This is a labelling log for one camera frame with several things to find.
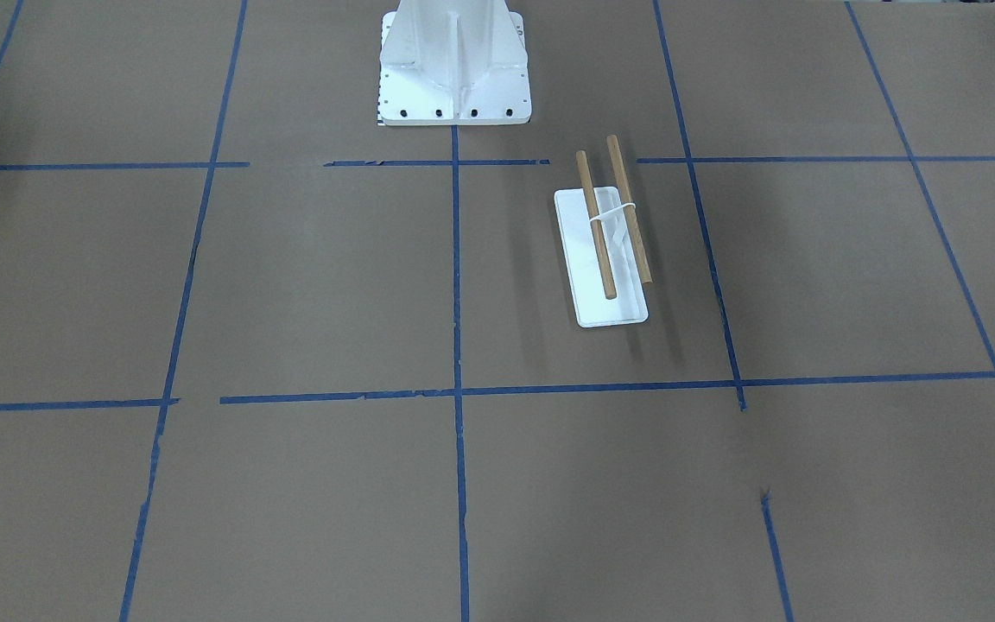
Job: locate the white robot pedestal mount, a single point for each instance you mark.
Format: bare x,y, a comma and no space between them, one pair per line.
446,63

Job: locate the inner wooden rack rod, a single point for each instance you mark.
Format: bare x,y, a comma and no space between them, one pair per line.
597,229

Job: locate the white towel rack base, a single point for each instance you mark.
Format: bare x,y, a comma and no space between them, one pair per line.
591,308

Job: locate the outer wooden rack rod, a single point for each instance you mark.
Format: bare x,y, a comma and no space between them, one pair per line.
623,184

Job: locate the wooden rack rod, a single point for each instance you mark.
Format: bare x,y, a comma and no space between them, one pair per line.
623,184
597,229

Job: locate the white rack crossbar post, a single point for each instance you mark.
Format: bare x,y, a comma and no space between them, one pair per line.
614,223

